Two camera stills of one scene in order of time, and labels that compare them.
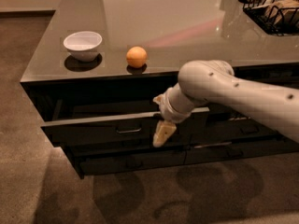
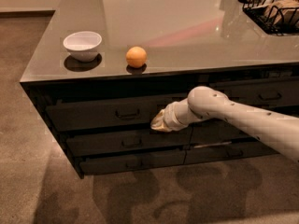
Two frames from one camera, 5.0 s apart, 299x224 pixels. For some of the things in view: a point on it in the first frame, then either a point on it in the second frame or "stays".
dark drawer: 247,149 stays
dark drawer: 133,131 → 117,116
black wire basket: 275,9 stays
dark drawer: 121,145 stays
